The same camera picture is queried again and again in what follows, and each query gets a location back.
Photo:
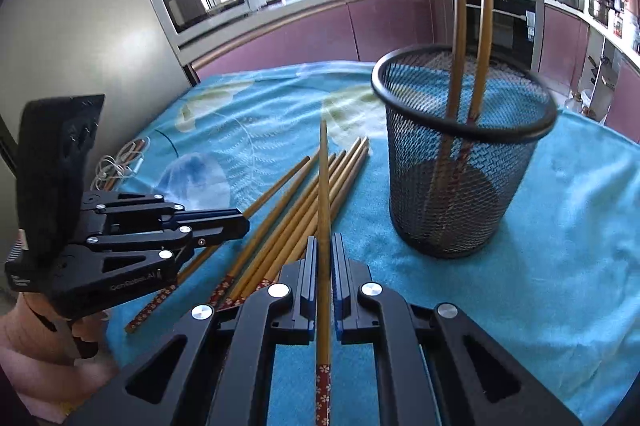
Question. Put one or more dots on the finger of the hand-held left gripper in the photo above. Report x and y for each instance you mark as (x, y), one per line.
(220, 220)
(215, 237)

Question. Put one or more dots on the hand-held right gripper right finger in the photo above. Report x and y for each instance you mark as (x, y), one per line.
(340, 266)

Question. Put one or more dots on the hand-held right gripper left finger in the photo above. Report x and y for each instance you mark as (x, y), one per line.
(311, 266)

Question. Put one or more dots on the bunch of wooden chopsticks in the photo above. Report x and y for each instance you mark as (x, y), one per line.
(294, 216)

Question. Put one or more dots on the red-patterned wooden chopstick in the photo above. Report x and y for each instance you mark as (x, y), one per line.
(457, 6)
(324, 186)
(489, 31)

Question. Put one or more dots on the black mesh utensil holder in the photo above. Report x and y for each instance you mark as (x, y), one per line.
(500, 186)

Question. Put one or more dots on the person's left forearm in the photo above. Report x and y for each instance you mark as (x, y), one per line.
(45, 376)

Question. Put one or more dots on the person's left hand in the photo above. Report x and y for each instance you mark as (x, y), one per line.
(45, 308)

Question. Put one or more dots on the blue floral tablecloth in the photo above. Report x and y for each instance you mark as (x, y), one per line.
(250, 116)

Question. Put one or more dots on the silver refrigerator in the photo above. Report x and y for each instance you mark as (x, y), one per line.
(75, 6)

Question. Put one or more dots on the purple kitchen cabinet with sink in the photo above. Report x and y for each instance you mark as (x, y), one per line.
(310, 31)

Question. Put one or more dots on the silver microwave oven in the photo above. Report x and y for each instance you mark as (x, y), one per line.
(200, 1)

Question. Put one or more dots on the plastic bottle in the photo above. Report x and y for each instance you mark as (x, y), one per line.
(577, 103)

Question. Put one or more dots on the black built-in oven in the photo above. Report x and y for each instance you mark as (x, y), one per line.
(510, 21)

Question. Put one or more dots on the purple cabinet with appliances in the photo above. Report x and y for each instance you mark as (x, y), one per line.
(565, 41)

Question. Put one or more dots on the steel pot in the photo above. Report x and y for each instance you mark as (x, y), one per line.
(600, 6)

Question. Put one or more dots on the pink kettle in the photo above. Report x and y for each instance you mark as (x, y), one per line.
(631, 0)

